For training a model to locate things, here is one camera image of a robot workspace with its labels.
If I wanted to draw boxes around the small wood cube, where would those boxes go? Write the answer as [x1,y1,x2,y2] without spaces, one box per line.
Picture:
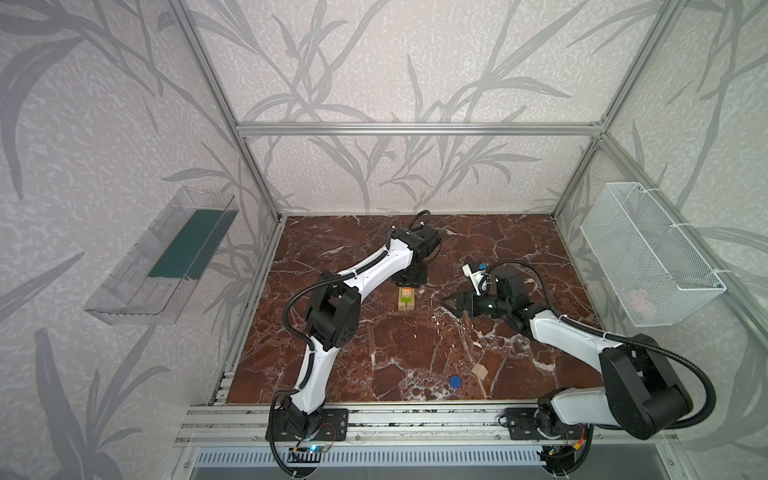
[471,363,488,382]

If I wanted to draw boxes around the pink object in basket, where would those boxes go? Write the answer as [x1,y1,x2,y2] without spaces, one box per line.
[627,289,656,315]

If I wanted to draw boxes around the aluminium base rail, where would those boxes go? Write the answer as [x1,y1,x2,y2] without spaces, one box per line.
[173,401,566,447]

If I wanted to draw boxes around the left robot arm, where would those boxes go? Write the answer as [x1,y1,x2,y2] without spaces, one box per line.
[273,222,441,430]

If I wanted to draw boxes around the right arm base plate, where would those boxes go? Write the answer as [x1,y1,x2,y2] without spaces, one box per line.
[498,407,586,443]

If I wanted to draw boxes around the clear plastic bin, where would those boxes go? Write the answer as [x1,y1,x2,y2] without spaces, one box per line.
[84,186,239,326]

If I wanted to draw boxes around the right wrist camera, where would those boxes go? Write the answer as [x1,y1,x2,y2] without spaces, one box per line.
[462,262,490,296]

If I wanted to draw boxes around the aluminium frame crossbar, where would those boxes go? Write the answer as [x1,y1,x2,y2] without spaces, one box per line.
[236,122,602,137]

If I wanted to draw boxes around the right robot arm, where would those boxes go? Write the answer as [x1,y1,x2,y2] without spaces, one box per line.
[440,260,717,440]

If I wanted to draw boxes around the wide striped wood block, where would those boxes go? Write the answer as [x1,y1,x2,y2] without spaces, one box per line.
[398,287,416,311]

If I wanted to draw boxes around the white wire basket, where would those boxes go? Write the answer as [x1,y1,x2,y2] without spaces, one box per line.
[580,182,727,327]

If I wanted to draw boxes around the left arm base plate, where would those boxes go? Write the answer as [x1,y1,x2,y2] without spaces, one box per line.
[265,408,349,442]

